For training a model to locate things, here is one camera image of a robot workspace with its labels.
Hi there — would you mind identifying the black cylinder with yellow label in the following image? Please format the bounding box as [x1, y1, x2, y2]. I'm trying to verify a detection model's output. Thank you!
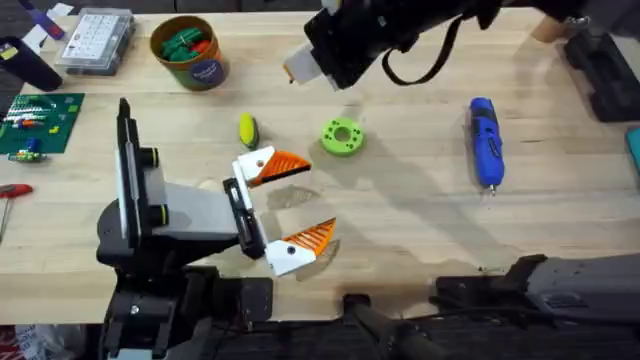
[0, 35, 64, 93]

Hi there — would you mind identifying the white red plastic bag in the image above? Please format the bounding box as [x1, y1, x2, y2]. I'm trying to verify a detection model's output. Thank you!
[0, 323, 101, 360]

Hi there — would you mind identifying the wooden cylinder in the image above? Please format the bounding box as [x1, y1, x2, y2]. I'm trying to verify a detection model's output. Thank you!
[530, 14, 572, 45]

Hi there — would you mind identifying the yellow green corn toy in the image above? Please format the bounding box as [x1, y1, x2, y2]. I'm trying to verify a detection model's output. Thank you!
[238, 111, 261, 151]

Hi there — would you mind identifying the left wrist upright black plate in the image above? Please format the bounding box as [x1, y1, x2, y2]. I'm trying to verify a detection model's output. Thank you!
[115, 97, 144, 251]

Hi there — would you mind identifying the clear plastic parts box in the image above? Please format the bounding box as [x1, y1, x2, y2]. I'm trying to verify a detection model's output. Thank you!
[53, 6, 137, 78]

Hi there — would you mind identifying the green board with blocks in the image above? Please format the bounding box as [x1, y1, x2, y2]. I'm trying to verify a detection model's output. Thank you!
[0, 92, 86, 164]

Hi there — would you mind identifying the black rail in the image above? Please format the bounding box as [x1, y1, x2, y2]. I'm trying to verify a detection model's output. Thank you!
[199, 319, 640, 360]

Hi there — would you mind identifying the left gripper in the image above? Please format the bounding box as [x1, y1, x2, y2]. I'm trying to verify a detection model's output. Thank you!
[140, 145, 338, 278]

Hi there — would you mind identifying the black cable loop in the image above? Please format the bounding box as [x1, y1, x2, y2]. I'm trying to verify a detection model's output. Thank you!
[381, 15, 465, 87]

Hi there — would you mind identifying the green disc with holes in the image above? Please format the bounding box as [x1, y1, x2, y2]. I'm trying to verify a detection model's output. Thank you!
[319, 116, 366, 158]

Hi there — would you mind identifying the blue electric screwdriver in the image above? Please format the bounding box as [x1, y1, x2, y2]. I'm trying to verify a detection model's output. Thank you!
[466, 96, 507, 197]

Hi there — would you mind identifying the purple marker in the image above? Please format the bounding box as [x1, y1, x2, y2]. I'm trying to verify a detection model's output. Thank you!
[18, 0, 67, 42]

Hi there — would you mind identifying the orange tub with toys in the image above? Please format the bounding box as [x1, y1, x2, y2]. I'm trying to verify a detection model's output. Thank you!
[149, 14, 231, 93]

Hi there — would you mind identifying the teal object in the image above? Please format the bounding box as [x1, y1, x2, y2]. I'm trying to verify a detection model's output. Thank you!
[625, 126, 640, 177]

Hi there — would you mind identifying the white paper sheet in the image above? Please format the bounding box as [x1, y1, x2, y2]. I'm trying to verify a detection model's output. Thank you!
[21, 2, 76, 54]

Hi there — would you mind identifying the red-handled tool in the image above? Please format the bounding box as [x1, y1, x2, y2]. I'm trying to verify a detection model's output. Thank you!
[0, 183, 35, 246]

